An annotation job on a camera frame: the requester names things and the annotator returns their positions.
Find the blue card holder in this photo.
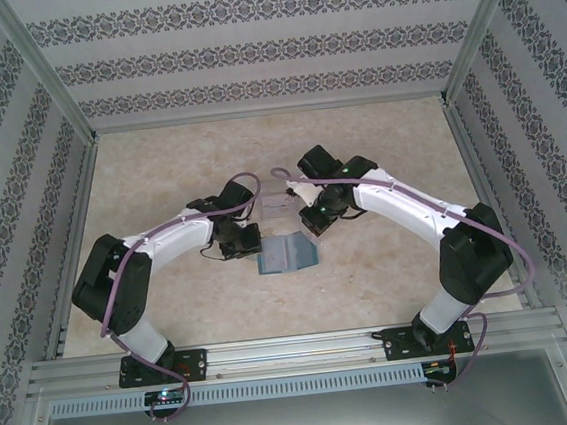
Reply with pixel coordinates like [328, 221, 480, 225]
[254, 227, 321, 277]

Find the controller board with green light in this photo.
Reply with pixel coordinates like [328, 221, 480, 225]
[142, 387, 187, 409]
[420, 356, 460, 386]

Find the thin black cable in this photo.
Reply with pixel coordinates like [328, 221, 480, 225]
[337, 203, 368, 221]
[198, 240, 229, 263]

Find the thin aluminium back rail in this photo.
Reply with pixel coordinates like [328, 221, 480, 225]
[91, 88, 448, 137]

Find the long aluminium mounting rail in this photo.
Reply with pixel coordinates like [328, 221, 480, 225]
[26, 309, 567, 399]

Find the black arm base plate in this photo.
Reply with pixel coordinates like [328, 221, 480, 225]
[118, 347, 211, 390]
[380, 319, 474, 364]

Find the grey slotted cable duct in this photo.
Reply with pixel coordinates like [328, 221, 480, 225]
[47, 363, 426, 420]

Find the purple cable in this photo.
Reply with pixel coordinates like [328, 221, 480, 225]
[84, 169, 285, 425]
[269, 142, 550, 405]

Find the aluminium side rail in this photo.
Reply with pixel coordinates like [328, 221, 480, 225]
[441, 93, 543, 317]
[24, 134, 122, 362]

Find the aluminium frame post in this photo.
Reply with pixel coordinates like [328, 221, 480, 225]
[0, 0, 102, 153]
[431, 0, 540, 108]

